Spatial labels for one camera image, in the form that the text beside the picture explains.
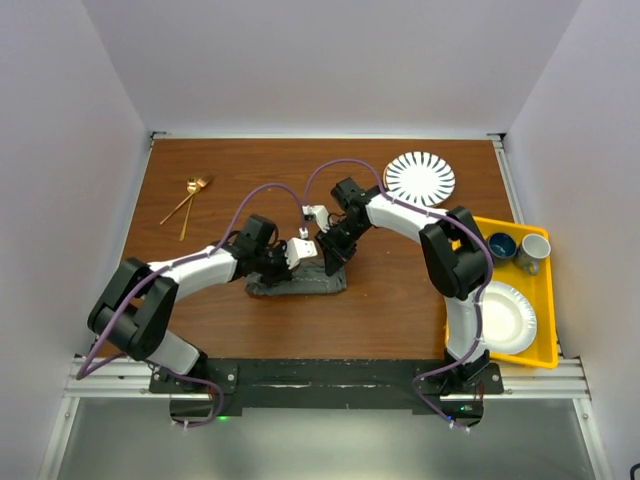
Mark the white paper plate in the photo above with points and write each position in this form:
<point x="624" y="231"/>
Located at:
<point x="509" y="319"/>

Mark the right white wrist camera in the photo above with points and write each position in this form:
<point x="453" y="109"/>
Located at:
<point x="317" y="214"/>

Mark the striped blue white plate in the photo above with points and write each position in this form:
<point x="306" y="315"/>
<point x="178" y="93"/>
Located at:
<point x="420" y="178"/>

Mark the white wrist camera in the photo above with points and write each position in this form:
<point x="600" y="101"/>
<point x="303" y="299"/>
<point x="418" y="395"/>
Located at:
<point x="317" y="214"/>
<point x="297" y="250"/>

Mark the grey cloth napkin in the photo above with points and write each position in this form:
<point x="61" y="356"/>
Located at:
<point x="309" y="278"/>

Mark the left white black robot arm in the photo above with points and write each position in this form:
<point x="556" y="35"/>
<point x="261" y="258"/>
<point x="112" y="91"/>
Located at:
<point x="134" y="310"/>

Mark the yellow plastic tray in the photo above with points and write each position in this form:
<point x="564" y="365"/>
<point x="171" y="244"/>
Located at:
<point x="538" y="289"/>

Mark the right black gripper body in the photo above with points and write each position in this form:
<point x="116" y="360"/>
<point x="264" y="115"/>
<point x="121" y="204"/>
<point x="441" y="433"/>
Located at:
<point x="342" y="238"/>

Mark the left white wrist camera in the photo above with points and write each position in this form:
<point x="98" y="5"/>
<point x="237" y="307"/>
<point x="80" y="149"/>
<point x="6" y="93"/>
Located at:
<point x="297" y="250"/>

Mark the gold spoon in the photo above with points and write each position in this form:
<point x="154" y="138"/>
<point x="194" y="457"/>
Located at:
<point x="193" y="186"/>

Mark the white grey mug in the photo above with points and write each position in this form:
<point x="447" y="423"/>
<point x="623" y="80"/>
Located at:
<point x="533" y="249"/>

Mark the gold fork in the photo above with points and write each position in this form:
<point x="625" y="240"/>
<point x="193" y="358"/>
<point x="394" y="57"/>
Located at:
<point x="204" y="182"/>

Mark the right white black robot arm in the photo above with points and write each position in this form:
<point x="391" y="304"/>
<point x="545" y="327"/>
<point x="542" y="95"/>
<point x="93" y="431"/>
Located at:
<point x="457" y="260"/>

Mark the dark blue mug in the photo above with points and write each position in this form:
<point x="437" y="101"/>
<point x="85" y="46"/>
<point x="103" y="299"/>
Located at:
<point x="502" y="247"/>

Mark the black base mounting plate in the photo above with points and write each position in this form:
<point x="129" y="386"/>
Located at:
<point x="236" y="385"/>

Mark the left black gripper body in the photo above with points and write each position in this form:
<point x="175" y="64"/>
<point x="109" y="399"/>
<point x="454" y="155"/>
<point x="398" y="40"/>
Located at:
<point x="271" y="263"/>

